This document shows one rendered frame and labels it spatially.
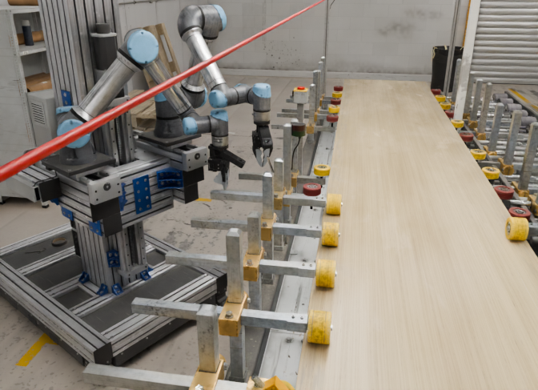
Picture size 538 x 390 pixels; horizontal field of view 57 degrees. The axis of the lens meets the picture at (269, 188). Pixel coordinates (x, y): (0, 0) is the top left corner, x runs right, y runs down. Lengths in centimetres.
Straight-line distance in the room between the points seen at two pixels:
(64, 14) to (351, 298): 165
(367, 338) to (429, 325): 18
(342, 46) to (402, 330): 862
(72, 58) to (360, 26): 780
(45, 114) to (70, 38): 44
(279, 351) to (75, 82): 145
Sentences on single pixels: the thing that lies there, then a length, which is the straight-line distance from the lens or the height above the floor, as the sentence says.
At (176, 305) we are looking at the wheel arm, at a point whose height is 96.
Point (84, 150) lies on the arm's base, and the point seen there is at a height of 109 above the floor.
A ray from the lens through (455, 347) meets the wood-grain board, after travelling 138.
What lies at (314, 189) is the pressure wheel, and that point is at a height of 91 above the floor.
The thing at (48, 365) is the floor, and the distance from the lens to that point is 280.
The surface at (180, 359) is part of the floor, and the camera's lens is 265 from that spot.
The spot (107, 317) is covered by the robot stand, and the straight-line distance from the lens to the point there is 264.
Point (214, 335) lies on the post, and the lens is 108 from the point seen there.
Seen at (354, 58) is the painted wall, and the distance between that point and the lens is 979.
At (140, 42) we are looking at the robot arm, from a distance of 198.
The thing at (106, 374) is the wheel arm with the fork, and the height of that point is 96.
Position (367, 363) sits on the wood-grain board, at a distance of 127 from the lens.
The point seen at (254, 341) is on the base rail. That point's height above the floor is 70.
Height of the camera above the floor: 174
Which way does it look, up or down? 23 degrees down
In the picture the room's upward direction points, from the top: straight up
